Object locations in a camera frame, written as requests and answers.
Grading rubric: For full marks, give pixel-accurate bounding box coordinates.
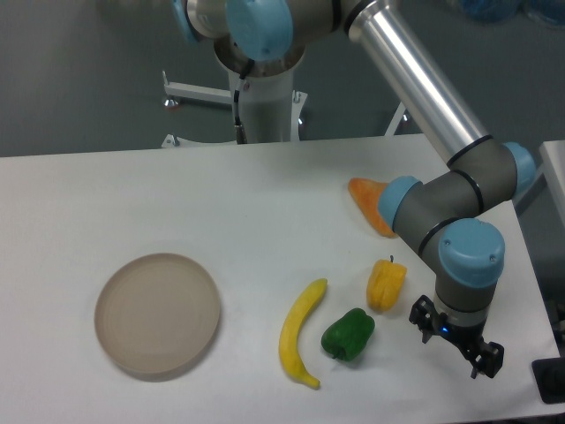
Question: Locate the beige round plate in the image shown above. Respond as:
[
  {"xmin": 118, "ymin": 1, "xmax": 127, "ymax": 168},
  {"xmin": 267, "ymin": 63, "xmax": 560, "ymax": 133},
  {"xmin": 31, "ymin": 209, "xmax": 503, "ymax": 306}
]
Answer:
[{"xmin": 94, "ymin": 253, "xmax": 222, "ymax": 382}]

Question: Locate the yellow bell pepper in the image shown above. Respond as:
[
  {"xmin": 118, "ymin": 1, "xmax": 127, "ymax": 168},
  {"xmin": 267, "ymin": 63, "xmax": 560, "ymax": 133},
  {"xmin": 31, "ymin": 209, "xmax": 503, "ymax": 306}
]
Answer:
[{"xmin": 365, "ymin": 255, "xmax": 407, "ymax": 312}]

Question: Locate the black device at table edge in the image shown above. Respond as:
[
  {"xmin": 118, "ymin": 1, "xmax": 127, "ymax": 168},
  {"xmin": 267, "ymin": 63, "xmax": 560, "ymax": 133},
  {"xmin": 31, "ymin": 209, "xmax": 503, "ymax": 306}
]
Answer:
[{"xmin": 531, "ymin": 357, "xmax": 564, "ymax": 405}]

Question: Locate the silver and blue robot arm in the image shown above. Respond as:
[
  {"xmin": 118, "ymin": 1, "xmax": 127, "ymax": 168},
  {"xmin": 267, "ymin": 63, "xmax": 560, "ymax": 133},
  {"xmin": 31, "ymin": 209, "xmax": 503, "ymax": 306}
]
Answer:
[{"xmin": 172, "ymin": 1, "xmax": 536, "ymax": 377}]

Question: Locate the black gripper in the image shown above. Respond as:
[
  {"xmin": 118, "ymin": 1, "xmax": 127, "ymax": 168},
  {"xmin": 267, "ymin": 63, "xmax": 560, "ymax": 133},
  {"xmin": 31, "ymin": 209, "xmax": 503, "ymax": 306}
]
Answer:
[{"xmin": 409, "ymin": 295, "xmax": 505, "ymax": 379}]

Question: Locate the yellow banana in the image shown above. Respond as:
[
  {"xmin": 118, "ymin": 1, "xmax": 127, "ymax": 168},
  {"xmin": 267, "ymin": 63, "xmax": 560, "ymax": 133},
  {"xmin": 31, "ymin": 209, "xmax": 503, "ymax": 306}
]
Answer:
[{"xmin": 278, "ymin": 278, "xmax": 328, "ymax": 390}]

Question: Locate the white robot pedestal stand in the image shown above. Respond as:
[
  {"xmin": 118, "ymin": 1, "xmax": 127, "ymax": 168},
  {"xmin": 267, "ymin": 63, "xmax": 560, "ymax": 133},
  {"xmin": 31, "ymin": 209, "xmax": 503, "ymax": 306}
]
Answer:
[{"xmin": 160, "ymin": 37, "xmax": 310, "ymax": 149}]

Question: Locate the green bell pepper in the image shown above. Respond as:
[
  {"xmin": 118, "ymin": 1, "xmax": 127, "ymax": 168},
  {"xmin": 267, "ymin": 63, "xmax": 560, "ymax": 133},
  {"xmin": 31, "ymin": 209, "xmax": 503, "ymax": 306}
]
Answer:
[{"xmin": 320, "ymin": 308, "xmax": 375, "ymax": 362}]

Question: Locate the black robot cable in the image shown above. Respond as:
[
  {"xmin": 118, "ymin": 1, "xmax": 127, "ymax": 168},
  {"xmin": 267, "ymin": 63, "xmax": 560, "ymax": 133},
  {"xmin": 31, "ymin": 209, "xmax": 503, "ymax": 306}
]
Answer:
[{"xmin": 231, "ymin": 59, "xmax": 256, "ymax": 145}]

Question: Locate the blue object in background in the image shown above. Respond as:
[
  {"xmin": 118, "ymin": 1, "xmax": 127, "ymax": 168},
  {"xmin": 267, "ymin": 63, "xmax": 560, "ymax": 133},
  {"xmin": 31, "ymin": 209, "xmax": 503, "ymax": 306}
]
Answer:
[{"xmin": 453, "ymin": 0, "xmax": 564, "ymax": 29}]

